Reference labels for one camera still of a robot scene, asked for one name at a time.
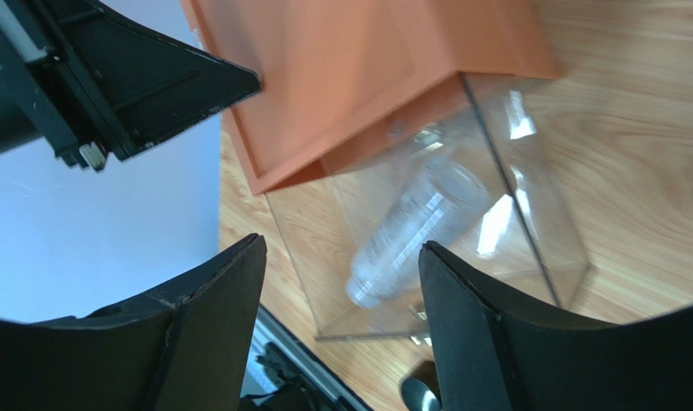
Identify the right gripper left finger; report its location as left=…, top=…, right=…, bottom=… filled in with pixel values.
left=0, top=234, right=267, bottom=410

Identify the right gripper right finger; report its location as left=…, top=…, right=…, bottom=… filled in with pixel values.
left=419, top=241, right=693, bottom=410

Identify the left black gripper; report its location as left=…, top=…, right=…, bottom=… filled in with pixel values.
left=0, top=1, right=261, bottom=171

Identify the clear blue-label bottle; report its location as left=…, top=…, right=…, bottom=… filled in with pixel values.
left=345, top=157, right=493, bottom=309

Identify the clear drawer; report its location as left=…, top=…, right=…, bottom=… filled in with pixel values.
left=266, top=74, right=591, bottom=341

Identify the orange drawer box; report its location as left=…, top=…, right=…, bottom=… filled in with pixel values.
left=182, top=1, right=561, bottom=194

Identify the aluminium frame rail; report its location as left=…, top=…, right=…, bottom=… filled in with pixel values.
left=241, top=306, right=371, bottom=411

